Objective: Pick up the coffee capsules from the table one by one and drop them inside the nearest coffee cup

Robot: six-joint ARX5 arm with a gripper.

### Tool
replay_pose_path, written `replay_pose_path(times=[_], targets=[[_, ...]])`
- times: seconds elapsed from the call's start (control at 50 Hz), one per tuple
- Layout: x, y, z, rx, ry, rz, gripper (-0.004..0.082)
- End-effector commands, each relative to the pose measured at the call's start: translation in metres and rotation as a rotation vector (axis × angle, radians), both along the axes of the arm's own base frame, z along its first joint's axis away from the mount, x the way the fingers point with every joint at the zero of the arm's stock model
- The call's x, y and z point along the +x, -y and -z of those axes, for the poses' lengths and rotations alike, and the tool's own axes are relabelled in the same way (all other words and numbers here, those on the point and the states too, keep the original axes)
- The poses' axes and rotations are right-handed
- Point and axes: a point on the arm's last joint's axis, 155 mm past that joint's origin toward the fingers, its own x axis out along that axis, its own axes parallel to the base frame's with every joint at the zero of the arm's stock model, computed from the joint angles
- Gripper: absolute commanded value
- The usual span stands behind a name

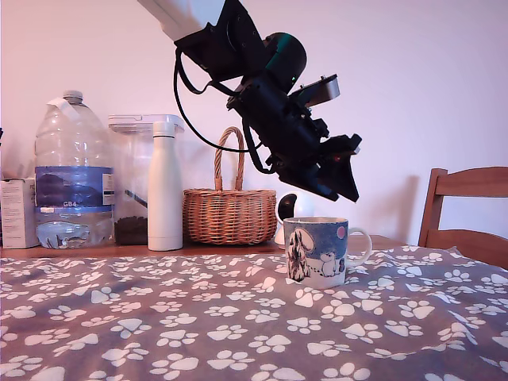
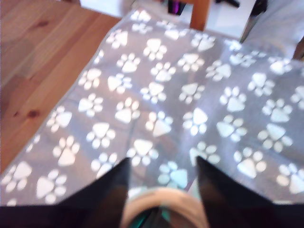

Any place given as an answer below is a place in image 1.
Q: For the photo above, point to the small white round camera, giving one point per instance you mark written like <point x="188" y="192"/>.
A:
<point x="303" y="206"/>

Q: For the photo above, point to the large clear water bottle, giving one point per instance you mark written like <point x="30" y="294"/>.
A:
<point x="73" y="178"/>

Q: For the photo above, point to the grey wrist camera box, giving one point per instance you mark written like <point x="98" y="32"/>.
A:
<point x="323" y="89"/>

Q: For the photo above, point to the blue illustrated coffee mug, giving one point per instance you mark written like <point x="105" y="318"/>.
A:
<point x="317" y="250"/>

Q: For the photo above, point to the clear container with white lid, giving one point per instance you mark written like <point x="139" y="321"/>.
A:
<point x="131" y="158"/>

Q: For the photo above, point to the wooden chair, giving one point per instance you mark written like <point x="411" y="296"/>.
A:
<point x="472" y="184"/>

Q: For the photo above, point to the white insulated bottle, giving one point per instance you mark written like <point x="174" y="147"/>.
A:
<point x="164" y="198"/>

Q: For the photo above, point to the white cardboard box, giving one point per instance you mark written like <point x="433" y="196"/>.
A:
<point x="16" y="214"/>

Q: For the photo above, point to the black scoop in container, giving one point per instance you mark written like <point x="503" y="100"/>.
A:
<point x="135" y="198"/>

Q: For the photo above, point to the grey paw print cloth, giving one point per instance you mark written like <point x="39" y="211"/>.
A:
<point x="198" y="317"/>

